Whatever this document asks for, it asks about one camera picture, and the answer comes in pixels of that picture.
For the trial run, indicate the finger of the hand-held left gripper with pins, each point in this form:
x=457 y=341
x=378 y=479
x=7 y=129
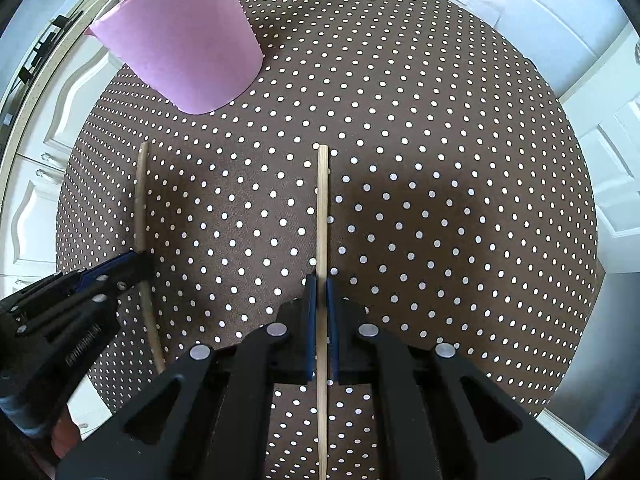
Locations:
x=135 y=272
x=107 y=266

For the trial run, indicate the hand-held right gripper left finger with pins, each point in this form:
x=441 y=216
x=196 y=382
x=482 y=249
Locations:
x=311 y=330

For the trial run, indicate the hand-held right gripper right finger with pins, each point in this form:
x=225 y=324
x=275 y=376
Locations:
x=331 y=330

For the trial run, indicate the thin bamboo chopstick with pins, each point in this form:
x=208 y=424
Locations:
x=140 y=200
x=323 y=210

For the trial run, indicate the pink cylindrical cup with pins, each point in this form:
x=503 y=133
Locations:
x=185 y=45

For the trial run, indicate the person's left hand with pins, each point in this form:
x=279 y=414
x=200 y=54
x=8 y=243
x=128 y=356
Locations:
x=65 y=435

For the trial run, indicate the cream kitchen base cabinet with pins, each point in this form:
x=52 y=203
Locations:
x=45 y=125

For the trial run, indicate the round polka dot table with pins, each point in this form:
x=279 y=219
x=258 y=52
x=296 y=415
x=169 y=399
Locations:
x=425 y=185

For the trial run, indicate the white panel door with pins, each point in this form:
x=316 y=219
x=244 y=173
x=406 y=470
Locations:
x=620 y=185

